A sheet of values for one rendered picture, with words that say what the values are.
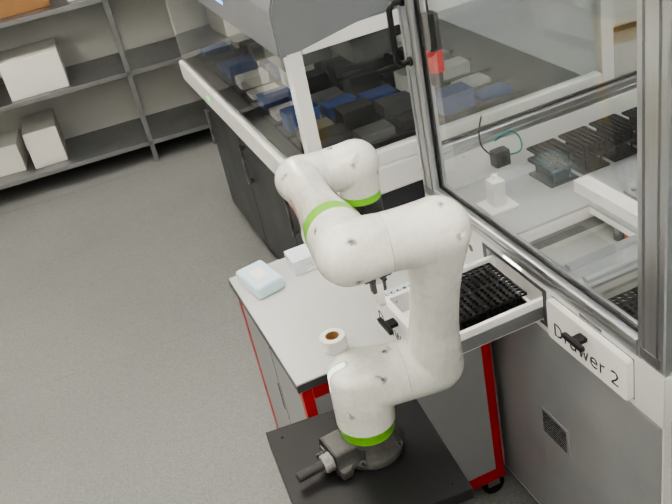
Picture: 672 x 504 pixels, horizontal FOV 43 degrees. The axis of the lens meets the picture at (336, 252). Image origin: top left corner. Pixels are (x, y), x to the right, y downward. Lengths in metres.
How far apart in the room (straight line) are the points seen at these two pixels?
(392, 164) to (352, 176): 1.02
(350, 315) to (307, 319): 0.12
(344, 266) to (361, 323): 0.94
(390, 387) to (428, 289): 0.28
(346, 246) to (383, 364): 0.40
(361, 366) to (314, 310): 0.72
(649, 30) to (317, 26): 1.33
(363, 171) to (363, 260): 0.45
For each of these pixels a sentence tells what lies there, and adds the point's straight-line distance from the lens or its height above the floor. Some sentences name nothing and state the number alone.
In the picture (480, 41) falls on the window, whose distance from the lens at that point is 2.04.
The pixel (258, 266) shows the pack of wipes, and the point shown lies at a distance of 2.66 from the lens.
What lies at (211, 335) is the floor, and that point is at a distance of 3.86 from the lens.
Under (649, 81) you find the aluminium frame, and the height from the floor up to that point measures 1.56.
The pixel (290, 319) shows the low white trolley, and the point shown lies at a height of 0.76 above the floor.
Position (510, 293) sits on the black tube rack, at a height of 0.90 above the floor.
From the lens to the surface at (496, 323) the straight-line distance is 2.11.
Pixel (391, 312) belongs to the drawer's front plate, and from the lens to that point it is 2.12.
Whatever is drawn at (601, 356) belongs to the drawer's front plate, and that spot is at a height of 0.89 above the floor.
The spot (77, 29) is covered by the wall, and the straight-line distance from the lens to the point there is 5.99.
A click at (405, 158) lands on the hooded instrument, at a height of 0.90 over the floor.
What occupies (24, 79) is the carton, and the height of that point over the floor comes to 0.73.
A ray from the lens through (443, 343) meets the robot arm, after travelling 1.73.
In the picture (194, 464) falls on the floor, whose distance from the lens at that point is 3.26.
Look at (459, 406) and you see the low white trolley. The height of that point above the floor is 0.44.
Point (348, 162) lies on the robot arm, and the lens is 1.87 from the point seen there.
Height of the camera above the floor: 2.16
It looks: 31 degrees down
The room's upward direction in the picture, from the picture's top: 12 degrees counter-clockwise
